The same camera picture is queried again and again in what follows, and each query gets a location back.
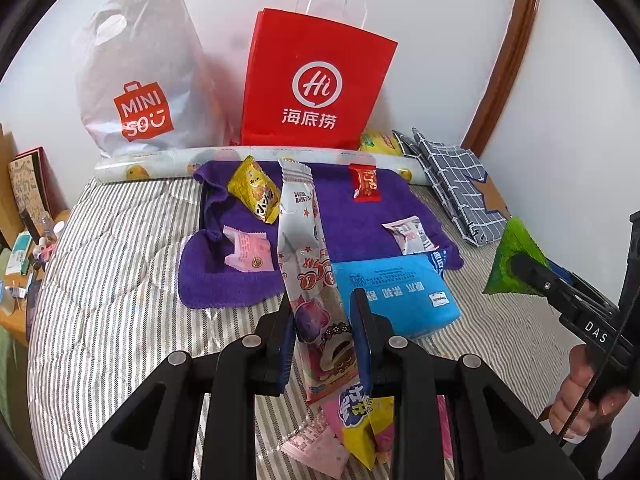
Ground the wooden bedside table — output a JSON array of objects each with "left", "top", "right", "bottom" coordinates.
[{"left": 0, "top": 208, "right": 71, "bottom": 346}]

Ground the green snack packet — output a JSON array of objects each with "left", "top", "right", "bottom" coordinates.
[{"left": 482, "top": 217, "right": 551, "bottom": 296}]

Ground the long white pink snack packet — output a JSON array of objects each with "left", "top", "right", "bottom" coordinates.
[{"left": 276, "top": 157, "right": 361, "bottom": 408}]

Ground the red snack packet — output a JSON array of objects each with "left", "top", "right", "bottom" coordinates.
[{"left": 348, "top": 163, "right": 382, "bottom": 202}]

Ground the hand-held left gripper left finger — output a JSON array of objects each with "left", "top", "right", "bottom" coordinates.
[{"left": 60, "top": 292, "right": 296, "bottom": 480}]

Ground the pink yellow snack packet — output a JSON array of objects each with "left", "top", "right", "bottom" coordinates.
[{"left": 320, "top": 392, "right": 396, "bottom": 471}]

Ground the red paper bag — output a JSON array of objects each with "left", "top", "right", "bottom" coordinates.
[{"left": 240, "top": 0, "right": 399, "bottom": 151}]

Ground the person's right hand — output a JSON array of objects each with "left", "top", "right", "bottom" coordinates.
[{"left": 547, "top": 345, "right": 633, "bottom": 440}]

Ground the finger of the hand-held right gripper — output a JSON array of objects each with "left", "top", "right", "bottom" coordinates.
[
  {"left": 547, "top": 260, "right": 620, "bottom": 314},
  {"left": 510, "top": 252, "right": 581, "bottom": 317}
]

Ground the blue tissue pack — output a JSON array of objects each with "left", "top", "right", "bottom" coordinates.
[{"left": 331, "top": 255, "right": 462, "bottom": 341}]

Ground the white plastic shopping bag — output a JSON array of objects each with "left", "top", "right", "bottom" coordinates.
[{"left": 74, "top": 0, "right": 226, "bottom": 158}]

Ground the striped bed mattress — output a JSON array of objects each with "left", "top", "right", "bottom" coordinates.
[{"left": 27, "top": 175, "right": 601, "bottom": 480}]

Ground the yellow snack bag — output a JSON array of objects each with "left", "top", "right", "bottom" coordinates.
[{"left": 359, "top": 130, "right": 406, "bottom": 157}]

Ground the black cable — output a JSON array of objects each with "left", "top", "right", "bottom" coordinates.
[{"left": 542, "top": 290, "right": 640, "bottom": 443}]

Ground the white teal box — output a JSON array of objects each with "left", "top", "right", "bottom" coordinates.
[{"left": 5, "top": 230, "right": 33, "bottom": 276}]

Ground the purple towel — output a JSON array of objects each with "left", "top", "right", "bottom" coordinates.
[{"left": 179, "top": 159, "right": 463, "bottom": 308}]

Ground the white fruit-print roll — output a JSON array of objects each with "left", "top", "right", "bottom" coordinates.
[{"left": 94, "top": 145, "right": 426, "bottom": 184}]

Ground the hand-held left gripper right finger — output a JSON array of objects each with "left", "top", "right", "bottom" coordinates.
[{"left": 350, "top": 288, "right": 586, "bottom": 480}]

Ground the blue checked cloth with star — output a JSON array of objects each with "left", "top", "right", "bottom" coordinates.
[{"left": 392, "top": 127, "right": 511, "bottom": 247}]

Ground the brown wooden door frame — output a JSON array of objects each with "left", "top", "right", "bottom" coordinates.
[{"left": 460, "top": 0, "right": 545, "bottom": 158}]

